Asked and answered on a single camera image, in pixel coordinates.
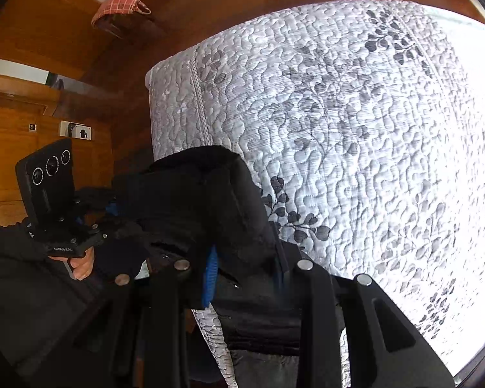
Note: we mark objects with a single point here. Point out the white box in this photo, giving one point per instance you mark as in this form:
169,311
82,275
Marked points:
76,130

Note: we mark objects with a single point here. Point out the person's left hand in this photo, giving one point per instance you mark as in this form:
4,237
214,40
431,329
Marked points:
83,264

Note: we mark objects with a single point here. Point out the red checked bag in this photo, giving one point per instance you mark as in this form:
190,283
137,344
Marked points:
119,4

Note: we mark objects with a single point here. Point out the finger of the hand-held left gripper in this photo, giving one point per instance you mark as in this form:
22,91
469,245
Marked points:
112,209

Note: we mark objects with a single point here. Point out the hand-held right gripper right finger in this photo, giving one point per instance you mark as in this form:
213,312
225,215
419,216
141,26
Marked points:
307,291

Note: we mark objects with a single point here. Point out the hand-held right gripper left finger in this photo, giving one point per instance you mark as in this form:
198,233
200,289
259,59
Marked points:
209,283

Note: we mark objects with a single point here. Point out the wooden wardrobe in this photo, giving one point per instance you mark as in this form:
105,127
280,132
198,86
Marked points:
20,157

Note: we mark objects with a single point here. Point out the black pants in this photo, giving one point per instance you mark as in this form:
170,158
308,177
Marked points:
194,202

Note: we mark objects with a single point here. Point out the person's left forearm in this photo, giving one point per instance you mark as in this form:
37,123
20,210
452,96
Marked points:
24,291

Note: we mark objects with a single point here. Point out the grey quilted leaf-print bedspread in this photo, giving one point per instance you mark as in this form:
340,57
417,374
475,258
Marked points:
347,129

